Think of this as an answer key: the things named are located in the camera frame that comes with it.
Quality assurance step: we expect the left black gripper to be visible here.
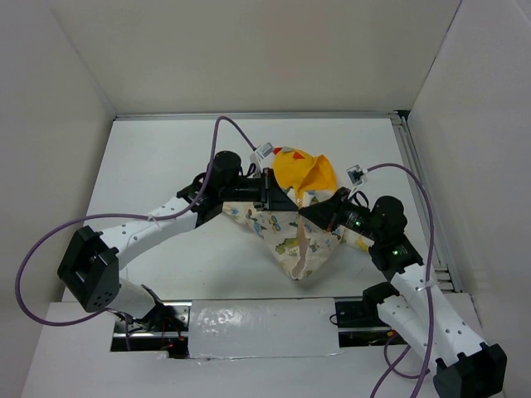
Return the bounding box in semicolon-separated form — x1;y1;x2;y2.
220;167;298;212

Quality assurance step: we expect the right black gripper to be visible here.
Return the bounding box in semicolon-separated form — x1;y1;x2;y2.
298;186;382;242

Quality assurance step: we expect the dinosaur print yellow-lined jacket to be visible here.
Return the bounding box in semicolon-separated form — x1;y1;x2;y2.
223;147;371;280

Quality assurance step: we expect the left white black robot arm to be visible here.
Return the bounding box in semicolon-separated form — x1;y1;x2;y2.
57;151;298;331

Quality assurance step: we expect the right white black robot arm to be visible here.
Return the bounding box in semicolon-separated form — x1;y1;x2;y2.
299;188;507;397

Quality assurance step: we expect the white tape sheet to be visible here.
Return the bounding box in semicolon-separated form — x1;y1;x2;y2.
188;298;340;359

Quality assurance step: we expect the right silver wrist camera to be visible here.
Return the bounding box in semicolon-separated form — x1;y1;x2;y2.
346;165;368;196

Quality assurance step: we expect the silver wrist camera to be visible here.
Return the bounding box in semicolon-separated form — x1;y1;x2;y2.
346;165;368;196
250;143;275;163

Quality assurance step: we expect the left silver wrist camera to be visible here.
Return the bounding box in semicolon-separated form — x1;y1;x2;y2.
250;143;275;163

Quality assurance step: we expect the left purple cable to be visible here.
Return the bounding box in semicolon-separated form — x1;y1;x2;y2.
14;115;260;352

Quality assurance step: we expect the purple cable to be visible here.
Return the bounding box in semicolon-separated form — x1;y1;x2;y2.
14;115;260;352
368;163;436;398

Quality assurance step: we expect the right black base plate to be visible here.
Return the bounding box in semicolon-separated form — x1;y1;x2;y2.
329;298;392;348

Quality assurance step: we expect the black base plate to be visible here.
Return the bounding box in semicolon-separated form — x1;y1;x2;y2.
110;301;192;359
329;298;392;348

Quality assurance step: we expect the aluminium frame rail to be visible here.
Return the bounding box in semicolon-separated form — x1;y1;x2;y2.
111;109;464;294

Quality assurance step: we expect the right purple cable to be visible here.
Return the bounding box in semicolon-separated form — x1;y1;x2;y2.
368;163;436;398

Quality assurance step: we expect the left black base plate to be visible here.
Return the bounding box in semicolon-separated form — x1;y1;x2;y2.
110;301;192;359

